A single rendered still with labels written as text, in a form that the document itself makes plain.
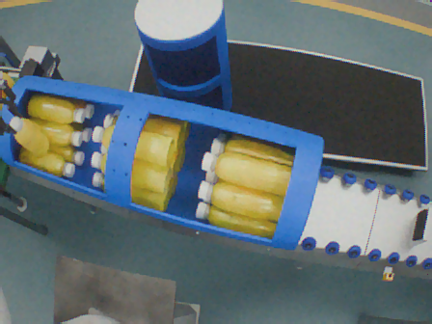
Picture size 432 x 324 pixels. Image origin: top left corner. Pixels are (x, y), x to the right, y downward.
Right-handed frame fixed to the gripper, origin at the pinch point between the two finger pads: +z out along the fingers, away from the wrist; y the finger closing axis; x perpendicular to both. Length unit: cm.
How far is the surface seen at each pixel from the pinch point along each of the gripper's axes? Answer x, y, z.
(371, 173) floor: -114, 47, 131
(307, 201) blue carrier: -75, 1, 8
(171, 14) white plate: -26, 50, 28
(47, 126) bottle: -2.7, 5.5, 21.3
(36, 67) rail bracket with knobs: 17.7, 26.7, 31.9
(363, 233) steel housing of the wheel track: -97, 2, 38
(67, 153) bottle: -9.8, 0.9, 28.0
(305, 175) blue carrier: -73, 6, 8
